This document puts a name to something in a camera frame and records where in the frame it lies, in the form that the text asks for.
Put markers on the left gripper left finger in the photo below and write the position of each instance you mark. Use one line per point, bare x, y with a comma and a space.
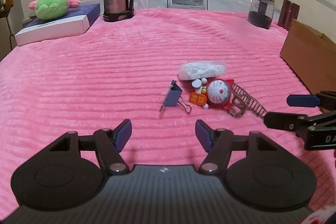
109, 143

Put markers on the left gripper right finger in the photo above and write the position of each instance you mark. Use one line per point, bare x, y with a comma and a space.
217, 143

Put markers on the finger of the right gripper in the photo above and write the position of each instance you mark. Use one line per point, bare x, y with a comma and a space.
325, 100
287, 122

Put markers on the red Doraemon toy figure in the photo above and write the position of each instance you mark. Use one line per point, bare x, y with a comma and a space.
214, 93

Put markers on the blue binder clip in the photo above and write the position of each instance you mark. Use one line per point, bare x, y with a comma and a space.
174, 98

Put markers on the clear box of floss picks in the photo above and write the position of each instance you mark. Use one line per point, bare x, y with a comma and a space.
202, 69

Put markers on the metal spring holder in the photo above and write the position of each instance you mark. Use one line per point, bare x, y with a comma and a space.
242, 102

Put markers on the brown cardboard box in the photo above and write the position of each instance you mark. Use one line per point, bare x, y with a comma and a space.
311, 55

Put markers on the clear plastic sheet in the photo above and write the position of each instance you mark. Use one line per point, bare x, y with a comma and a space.
319, 14

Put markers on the pink ribbed blanket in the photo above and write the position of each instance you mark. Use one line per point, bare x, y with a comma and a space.
123, 70

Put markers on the dark red canister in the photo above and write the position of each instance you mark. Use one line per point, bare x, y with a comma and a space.
289, 12

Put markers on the clear dark grinder jar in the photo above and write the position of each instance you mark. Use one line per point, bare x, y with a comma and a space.
261, 13

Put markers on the blue and white flat box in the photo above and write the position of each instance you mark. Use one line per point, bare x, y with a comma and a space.
75, 22

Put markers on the green and pink plush toy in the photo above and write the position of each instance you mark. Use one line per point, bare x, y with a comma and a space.
52, 9

